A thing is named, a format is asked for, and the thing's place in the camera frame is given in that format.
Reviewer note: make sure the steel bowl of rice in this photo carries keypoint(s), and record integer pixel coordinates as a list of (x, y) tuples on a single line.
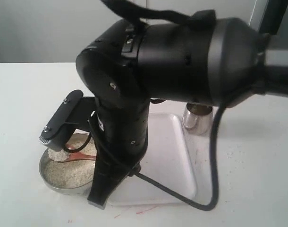
[(68, 178)]

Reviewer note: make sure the brown wooden spoon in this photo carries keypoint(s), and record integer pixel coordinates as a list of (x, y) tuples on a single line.
[(62, 156)]

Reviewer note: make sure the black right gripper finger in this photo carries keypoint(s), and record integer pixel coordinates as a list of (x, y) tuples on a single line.
[(108, 175)]

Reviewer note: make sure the white rectangular plastic tray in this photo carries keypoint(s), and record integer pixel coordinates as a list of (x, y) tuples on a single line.
[(166, 161)]

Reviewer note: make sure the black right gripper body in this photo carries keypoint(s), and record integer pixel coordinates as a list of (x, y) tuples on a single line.
[(120, 132)]

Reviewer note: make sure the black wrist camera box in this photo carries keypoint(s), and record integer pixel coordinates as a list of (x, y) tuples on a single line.
[(72, 114)]

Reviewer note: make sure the small steel cup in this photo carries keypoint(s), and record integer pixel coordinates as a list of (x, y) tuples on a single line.
[(197, 119)]

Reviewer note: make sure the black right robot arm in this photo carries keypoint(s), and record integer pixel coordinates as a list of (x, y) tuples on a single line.
[(205, 61)]

